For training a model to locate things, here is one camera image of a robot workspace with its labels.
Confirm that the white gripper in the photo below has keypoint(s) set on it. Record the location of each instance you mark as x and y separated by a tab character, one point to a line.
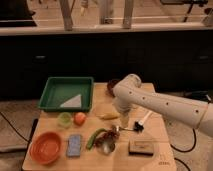
124	109

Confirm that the yellow banana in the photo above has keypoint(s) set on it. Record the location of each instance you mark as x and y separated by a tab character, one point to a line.
108	116

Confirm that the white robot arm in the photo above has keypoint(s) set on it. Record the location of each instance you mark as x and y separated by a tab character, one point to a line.
194	113

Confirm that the dark maroon bowl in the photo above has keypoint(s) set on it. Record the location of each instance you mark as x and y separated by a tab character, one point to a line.
110	86

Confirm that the orange red bowl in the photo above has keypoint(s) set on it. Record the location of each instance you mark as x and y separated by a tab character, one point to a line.
45	148

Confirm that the metal spoon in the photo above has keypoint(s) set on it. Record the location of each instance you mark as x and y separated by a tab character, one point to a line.
118	128

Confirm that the dark red grapes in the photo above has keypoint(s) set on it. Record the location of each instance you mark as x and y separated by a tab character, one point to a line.
109	137

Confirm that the green cucumber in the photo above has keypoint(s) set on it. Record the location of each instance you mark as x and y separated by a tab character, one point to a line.
92	138

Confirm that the brown wooden block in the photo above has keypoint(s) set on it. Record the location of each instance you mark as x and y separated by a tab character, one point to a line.
141	148

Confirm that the metal measuring cup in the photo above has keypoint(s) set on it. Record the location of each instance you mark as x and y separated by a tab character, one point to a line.
107	146

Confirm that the orange tomato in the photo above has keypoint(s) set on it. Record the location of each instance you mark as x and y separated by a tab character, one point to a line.
79	118

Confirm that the white triangular paper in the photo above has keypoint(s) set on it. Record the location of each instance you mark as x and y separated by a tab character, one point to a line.
73	102

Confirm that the blue sponge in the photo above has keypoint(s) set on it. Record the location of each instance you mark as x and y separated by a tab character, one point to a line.
74	145

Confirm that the green small cup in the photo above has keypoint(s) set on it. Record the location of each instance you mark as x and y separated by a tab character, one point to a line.
64	119

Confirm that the green plastic tray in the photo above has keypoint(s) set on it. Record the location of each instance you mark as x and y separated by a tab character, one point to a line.
60	89

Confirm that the white handled black brush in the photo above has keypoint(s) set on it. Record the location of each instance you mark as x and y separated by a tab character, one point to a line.
139	125

